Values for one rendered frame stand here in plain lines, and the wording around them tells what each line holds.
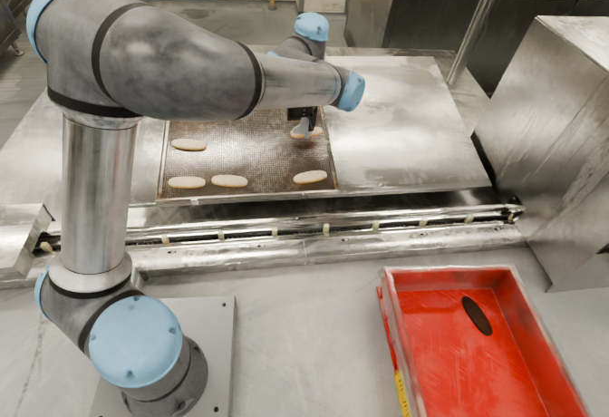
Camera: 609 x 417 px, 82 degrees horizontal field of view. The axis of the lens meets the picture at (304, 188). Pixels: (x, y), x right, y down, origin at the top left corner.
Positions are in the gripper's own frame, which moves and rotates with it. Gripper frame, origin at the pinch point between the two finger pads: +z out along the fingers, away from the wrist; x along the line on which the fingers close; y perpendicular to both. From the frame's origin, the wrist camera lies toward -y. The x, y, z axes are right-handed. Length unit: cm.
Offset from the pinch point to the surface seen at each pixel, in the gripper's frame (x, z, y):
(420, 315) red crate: 57, 5, -15
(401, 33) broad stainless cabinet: -118, 56, -98
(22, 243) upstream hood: 23, 0, 72
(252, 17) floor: -288, 148, -23
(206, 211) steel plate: 15.8, 11.8, 32.7
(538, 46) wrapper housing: 7, -29, -56
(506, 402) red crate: 78, 2, -24
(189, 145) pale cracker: -2.5, 3.7, 34.5
